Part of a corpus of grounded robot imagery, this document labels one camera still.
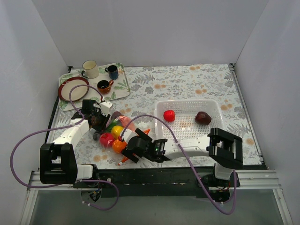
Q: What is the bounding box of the fake green cucumber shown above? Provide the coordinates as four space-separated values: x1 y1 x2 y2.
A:
105 119 121 133

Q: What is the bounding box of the clear zip top bag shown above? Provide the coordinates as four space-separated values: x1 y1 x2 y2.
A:
93 111 131 166

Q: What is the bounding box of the fake yellow lemon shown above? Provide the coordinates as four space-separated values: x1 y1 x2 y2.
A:
111 126 124 139

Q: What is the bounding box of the fake red apple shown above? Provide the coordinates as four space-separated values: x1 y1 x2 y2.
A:
99 133 115 148

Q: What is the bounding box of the fake red strawberry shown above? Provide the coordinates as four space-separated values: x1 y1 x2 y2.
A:
163 110 176 122

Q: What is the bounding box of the fake dark purple fig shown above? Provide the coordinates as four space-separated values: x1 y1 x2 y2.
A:
195 112 212 125

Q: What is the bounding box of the fake watermelon slice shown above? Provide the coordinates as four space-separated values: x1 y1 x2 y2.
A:
119 115 136 131

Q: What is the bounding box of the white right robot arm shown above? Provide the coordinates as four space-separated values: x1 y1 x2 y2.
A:
119 128 243 186

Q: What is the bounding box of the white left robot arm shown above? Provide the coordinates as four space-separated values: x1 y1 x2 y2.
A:
40 100 113 188

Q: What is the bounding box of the red rimmed cream plate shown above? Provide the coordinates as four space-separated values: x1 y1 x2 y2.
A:
58 76 89 102

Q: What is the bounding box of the orange brown ceramic mug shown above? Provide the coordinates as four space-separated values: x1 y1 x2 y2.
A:
97 80 114 94

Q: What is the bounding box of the leaf print serving tray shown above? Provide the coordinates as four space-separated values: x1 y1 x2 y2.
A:
58 63 130 111

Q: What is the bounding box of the white plastic basket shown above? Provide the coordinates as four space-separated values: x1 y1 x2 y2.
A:
154 99 225 140

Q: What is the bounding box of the floral table mat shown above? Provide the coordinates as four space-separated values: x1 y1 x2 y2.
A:
53 64 263 169

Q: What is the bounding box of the cream enamel mug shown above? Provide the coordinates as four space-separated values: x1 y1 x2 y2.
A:
81 60 99 79

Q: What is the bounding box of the dark blue mug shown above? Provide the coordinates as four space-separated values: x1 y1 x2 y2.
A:
105 65 119 80

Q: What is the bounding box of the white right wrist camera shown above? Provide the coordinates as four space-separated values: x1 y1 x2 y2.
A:
121 129 138 144

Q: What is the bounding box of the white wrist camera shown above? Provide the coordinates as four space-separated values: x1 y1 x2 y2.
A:
121 129 138 144
100 101 113 115

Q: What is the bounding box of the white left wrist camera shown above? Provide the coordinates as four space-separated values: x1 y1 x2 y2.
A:
100 101 113 115

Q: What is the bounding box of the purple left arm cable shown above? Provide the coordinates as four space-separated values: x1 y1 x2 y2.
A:
10 84 120 211

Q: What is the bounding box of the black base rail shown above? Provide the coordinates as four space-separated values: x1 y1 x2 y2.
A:
73 166 234 198

